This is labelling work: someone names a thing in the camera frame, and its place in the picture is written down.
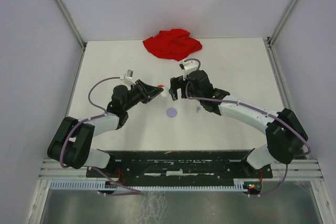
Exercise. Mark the left aluminium frame post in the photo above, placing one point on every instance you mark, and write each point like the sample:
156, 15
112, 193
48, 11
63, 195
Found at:
70, 22

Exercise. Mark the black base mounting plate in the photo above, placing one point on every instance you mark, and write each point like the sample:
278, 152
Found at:
182, 168

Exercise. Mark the purple earbud charging case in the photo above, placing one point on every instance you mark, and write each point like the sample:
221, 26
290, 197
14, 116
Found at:
171, 112

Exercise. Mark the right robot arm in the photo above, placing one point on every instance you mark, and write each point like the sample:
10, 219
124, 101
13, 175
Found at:
284, 134

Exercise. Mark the aluminium front frame rail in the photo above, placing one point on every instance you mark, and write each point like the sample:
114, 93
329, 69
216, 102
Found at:
298, 170

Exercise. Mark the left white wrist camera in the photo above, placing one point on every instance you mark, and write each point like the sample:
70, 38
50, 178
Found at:
128, 78

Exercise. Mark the right aluminium frame post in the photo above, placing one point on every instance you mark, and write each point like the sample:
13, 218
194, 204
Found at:
287, 13

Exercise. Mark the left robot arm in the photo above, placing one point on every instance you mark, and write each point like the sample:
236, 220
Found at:
71, 144

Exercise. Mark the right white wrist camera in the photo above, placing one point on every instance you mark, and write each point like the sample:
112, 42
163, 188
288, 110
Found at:
188, 66

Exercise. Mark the red crumpled cloth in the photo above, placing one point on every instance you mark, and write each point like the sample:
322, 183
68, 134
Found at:
174, 44

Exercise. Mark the aluminium frame post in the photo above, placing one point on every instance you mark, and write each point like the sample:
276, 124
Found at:
287, 13
70, 22

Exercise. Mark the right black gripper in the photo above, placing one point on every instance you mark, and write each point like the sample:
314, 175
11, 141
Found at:
176, 83

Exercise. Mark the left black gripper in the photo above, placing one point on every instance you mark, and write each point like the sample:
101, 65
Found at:
144, 88

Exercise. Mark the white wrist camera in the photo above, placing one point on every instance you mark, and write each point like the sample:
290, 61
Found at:
188, 66
128, 78

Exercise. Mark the white earbud charging case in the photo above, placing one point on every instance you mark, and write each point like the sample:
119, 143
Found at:
165, 92

